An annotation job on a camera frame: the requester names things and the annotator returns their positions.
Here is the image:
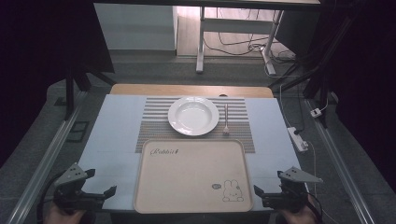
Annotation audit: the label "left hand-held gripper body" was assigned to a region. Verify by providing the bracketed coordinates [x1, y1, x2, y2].
[52, 161, 106, 216]

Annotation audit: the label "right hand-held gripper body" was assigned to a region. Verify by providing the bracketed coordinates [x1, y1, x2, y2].
[262, 166, 324, 215]

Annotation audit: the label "person's right hand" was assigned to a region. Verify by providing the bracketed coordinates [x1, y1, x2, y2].
[280, 195, 319, 224]

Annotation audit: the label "person's left hand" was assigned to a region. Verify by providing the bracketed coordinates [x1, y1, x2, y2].
[43, 204, 95, 224]

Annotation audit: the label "white power strip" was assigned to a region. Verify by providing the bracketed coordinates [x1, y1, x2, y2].
[287, 126, 309, 153]

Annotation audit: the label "beige tray with rabbit print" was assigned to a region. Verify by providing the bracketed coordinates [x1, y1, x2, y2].
[133, 138, 255, 215]

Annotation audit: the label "striped woven placemat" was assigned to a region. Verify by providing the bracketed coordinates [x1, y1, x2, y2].
[134, 96, 256, 154]

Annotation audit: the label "silver fork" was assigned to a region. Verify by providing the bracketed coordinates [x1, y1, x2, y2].
[221, 103, 231, 136]

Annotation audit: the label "black metal stand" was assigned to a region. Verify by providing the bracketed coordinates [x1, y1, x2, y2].
[63, 60, 117, 121]
[267, 0, 362, 129]

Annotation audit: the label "white round plate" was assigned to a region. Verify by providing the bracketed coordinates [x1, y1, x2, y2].
[167, 95, 220, 137]

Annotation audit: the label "wooden table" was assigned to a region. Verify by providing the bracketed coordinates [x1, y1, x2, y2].
[109, 83, 275, 99]

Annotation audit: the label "dark curtain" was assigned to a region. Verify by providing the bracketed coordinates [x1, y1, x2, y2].
[330, 0, 396, 194]
[0, 0, 115, 169]

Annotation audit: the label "white cabinet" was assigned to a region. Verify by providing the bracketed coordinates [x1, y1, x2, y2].
[92, 3, 179, 52]

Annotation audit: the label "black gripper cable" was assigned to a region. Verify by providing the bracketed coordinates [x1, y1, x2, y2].
[306, 190, 325, 224]
[35, 171, 64, 224]

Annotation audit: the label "thin white cable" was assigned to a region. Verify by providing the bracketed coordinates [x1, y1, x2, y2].
[306, 140, 318, 199]

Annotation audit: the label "aluminium rail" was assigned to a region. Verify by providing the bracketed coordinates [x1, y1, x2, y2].
[304, 98, 376, 224]
[6, 90, 89, 224]

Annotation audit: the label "white power strip cable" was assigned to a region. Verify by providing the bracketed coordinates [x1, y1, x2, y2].
[278, 84, 293, 129]

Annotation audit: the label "tangle of floor cables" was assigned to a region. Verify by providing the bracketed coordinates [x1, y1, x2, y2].
[204, 7, 298, 64]

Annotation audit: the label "white desk frame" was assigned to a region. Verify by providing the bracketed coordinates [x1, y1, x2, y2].
[195, 6, 285, 77]

